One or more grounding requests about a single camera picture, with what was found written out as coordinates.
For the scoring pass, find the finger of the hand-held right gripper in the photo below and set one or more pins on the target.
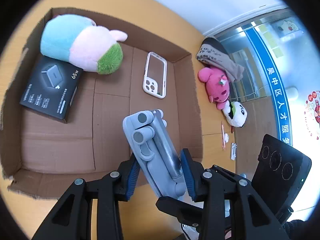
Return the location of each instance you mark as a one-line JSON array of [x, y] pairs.
[[175, 206]]

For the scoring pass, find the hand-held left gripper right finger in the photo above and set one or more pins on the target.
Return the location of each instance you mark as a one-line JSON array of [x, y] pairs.
[[187, 175]]

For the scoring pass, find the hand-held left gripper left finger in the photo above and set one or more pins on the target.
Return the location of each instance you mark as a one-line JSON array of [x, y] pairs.
[[131, 180]]

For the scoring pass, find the grey folding phone stand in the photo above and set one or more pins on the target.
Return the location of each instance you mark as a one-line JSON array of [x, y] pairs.
[[155, 140]]

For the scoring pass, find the torn cardboard box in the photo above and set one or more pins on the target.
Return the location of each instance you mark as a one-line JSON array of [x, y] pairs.
[[112, 120]]

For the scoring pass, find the person's right forearm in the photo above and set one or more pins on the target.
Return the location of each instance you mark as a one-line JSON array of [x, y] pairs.
[[296, 230]]

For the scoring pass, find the white rectangular clip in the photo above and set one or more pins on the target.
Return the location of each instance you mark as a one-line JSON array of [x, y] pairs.
[[233, 151]]

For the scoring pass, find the pink pen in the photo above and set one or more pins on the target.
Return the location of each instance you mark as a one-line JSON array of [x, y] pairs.
[[222, 135]]

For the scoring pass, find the small white cap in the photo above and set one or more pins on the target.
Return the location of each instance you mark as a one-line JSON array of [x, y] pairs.
[[226, 137]]

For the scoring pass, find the white panda plush toy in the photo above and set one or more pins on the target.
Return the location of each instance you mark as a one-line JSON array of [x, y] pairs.
[[236, 115]]

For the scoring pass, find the red round window sticker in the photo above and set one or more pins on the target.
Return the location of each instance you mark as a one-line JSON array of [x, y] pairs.
[[313, 115]]

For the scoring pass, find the white phone case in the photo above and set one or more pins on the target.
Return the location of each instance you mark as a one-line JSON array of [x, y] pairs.
[[150, 86]]

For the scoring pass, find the black printed product box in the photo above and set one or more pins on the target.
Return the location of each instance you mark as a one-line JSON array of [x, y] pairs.
[[50, 90]]

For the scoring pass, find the beige printed cloth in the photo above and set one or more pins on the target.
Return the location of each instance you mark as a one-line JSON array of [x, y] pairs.
[[220, 57]]

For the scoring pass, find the yellow paper notes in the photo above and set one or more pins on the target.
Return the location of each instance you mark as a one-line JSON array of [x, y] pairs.
[[271, 40]]

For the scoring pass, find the cartoon cat picture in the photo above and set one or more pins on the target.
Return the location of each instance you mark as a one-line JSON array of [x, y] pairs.
[[290, 25]]

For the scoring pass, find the pink pig plush toy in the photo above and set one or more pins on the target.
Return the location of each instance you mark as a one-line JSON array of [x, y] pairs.
[[75, 42]]

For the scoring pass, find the blue wall sign band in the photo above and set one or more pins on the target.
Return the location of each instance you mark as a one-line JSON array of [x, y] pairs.
[[275, 85]]

